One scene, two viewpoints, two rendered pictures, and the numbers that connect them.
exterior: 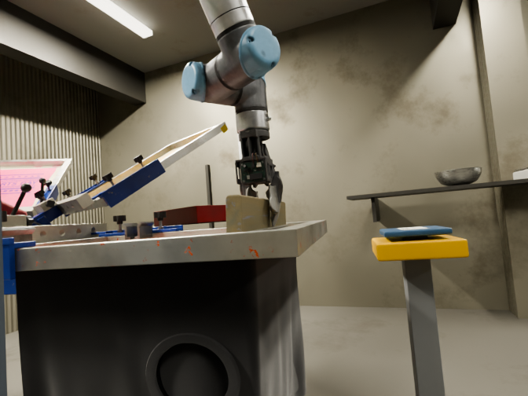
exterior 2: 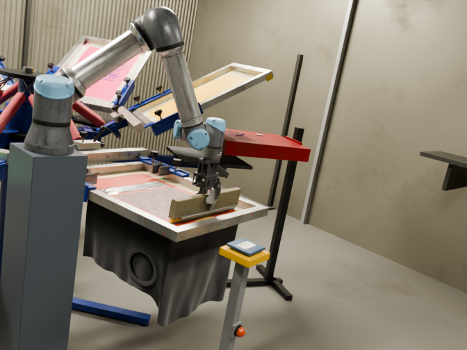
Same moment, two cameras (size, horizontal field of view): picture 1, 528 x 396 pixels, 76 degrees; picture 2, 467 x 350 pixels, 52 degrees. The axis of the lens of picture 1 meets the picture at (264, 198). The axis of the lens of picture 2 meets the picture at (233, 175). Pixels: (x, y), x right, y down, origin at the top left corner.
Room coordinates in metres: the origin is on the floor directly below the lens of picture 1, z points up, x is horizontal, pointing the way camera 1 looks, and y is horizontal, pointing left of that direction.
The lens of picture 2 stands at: (-0.92, -0.71, 1.58)
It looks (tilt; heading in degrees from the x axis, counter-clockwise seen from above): 13 degrees down; 20
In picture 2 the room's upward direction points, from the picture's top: 10 degrees clockwise
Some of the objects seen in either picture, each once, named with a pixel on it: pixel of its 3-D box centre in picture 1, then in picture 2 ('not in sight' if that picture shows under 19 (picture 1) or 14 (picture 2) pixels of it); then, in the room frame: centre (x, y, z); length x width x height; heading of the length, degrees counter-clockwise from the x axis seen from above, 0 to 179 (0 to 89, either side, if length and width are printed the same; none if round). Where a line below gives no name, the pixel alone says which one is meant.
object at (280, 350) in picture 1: (281, 340); (199, 268); (0.77, -0.01, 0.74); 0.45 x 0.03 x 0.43; 166
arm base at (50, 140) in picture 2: not in sight; (50, 134); (0.28, 0.38, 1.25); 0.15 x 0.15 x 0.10
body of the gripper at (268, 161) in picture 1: (255, 159); (208, 173); (0.75, 0.01, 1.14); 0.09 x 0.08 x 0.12; 166
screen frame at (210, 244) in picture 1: (158, 242); (157, 192); (0.84, 0.27, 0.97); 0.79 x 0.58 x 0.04; 76
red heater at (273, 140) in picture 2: (216, 214); (254, 143); (2.11, 0.30, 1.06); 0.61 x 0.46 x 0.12; 136
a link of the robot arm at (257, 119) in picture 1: (254, 125); (212, 153); (0.75, 0.01, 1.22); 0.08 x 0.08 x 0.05
